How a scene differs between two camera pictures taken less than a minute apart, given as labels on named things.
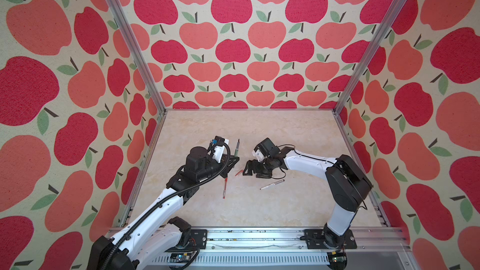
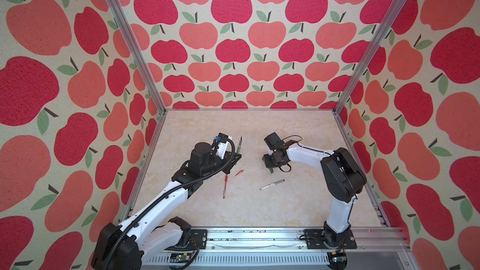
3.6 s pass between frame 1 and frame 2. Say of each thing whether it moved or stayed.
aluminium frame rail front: stayed
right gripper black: moved
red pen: stayed
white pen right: stayed
